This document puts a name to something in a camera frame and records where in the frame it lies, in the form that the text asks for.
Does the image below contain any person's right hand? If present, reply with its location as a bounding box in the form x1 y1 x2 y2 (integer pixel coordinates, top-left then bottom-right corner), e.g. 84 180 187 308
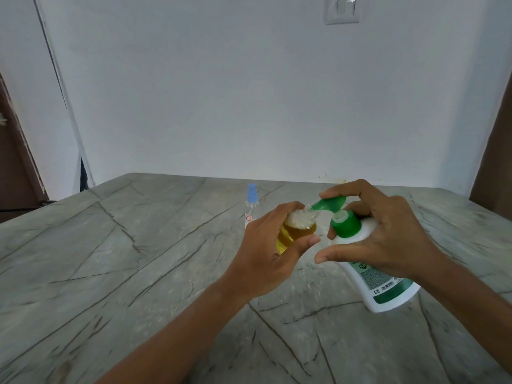
315 179 444 281

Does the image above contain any person's left hand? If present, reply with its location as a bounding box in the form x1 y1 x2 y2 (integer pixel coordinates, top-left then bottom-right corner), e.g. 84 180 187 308
221 201 321 301

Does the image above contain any small clear bottle yellow liquid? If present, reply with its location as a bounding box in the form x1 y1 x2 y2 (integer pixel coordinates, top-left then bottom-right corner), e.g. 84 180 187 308
275 204 319 256

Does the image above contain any white bottle with green pump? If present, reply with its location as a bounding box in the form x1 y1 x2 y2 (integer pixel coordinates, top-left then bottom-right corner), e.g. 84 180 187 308
311 196 422 314

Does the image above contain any person's left forearm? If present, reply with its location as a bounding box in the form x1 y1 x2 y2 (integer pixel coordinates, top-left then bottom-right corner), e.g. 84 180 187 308
95 276 257 384

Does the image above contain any person's right forearm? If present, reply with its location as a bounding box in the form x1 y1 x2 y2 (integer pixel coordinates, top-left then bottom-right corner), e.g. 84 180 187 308
403 249 512 375

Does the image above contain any small spray bottle blue cap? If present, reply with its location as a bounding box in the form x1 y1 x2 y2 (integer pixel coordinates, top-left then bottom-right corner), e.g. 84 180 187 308
243 184 259 231

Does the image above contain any brown wooden panel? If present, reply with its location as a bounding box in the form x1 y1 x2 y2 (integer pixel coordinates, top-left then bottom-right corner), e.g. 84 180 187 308
469 81 512 223

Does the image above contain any brown wooden door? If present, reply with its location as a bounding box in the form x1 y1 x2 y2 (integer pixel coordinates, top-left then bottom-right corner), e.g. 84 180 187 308
0 72 50 224

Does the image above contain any white wall switch plate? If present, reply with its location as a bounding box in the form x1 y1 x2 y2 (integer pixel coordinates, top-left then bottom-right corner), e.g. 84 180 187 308
323 0 360 25

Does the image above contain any thin dark wall cable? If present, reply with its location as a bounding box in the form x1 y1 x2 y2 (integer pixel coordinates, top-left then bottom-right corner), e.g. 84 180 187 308
32 0 68 110

